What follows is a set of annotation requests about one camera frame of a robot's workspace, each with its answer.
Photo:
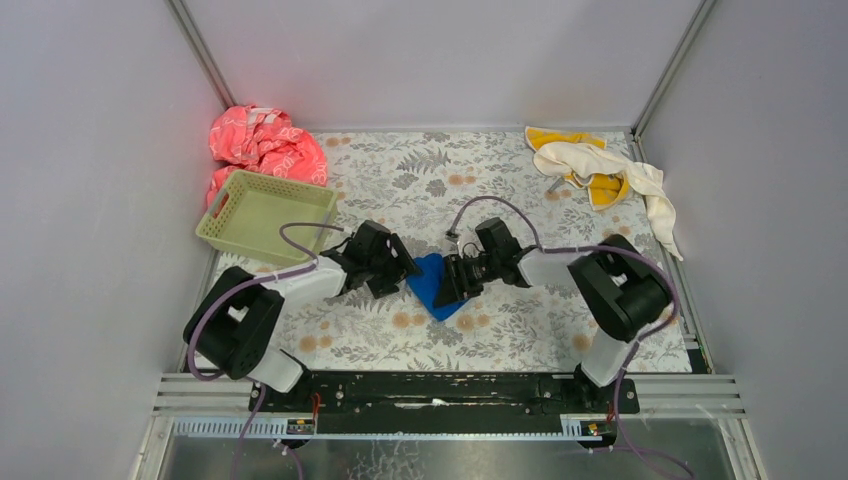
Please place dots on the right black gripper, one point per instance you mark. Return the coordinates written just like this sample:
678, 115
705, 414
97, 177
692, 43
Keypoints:
460, 274

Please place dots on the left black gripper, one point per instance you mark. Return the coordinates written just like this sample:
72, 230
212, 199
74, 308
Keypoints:
389, 266

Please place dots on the blue towel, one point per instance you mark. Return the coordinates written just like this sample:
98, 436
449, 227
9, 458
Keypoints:
427, 285

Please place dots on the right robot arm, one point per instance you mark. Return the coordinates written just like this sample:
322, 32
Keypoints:
625, 293

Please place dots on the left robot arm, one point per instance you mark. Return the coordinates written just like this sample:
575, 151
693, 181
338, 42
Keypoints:
230, 333

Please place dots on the floral table mat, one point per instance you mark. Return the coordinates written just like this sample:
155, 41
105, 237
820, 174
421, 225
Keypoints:
417, 184

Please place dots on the green plastic basket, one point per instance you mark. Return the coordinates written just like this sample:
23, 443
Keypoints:
246, 215

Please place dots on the cream towel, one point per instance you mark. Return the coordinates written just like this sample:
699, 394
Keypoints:
647, 182

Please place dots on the pink patterned cloth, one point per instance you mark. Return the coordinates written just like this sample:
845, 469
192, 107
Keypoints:
265, 141

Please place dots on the yellow towel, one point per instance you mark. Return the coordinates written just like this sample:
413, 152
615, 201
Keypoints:
563, 139

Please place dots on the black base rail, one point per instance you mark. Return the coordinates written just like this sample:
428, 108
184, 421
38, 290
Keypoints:
418, 403

